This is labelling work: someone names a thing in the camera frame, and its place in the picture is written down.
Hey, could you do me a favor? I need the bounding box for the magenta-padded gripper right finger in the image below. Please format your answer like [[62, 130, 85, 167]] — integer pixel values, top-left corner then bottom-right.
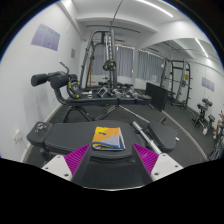
[[131, 143, 184, 184]]

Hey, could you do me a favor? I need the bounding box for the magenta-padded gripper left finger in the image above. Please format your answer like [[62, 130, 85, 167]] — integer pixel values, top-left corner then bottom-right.
[[41, 143, 93, 184]]

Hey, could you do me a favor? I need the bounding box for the yellow orange printed towel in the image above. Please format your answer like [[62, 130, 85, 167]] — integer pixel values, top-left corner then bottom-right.
[[91, 125, 127, 152]]

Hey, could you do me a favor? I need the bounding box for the black padded weight bench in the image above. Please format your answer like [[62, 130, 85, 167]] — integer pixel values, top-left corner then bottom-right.
[[147, 120, 179, 154], [26, 119, 154, 190]]

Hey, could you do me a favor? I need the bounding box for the metal key bunch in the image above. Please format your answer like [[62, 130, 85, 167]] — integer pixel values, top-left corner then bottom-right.
[[34, 122, 48, 132]]

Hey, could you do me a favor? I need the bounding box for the black box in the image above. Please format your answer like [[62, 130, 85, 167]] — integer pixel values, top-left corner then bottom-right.
[[144, 82, 169, 112]]

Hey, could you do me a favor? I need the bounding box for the black dumbbell stand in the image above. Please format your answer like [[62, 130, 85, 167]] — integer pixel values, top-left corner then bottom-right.
[[191, 97, 216, 129]]

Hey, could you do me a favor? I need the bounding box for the black roller-pad extension bench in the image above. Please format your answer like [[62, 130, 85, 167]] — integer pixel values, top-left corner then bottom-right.
[[30, 60, 153, 124]]

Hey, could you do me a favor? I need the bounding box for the black yellow weight plate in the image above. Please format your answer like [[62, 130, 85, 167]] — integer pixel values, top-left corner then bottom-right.
[[102, 59, 118, 72], [66, 79, 82, 100]]

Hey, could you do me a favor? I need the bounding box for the pile of dumbbells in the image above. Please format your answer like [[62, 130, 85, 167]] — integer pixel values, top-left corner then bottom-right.
[[96, 83, 151, 100]]

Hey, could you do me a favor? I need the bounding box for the black squat rack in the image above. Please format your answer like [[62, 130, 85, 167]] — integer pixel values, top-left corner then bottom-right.
[[159, 58, 193, 110]]

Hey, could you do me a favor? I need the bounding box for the grey window curtain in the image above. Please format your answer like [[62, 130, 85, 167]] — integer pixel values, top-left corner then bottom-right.
[[137, 49, 165, 83], [93, 44, 134, 78]]

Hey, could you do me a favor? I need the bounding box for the long ceiling light strip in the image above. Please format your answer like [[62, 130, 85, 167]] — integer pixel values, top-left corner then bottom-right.
[[194, 37, 209, 58], [134, 0, 174, 18]]

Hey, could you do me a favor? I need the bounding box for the white wall socket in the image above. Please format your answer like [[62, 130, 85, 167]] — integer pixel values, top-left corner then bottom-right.
[[12, 129, 24, 145]]

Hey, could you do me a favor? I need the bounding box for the small purple wall poster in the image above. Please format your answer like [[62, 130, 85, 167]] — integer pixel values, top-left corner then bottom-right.
[[200, 76, 216, 93]]

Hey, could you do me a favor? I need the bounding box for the grey cable rack machine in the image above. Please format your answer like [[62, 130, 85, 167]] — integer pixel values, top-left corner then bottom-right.
[[79, 29, 119, 91]]

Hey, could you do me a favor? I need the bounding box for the large purple wall poster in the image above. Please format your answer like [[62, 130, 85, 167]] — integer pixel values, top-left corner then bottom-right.
[[30, 23, 62, 52]]

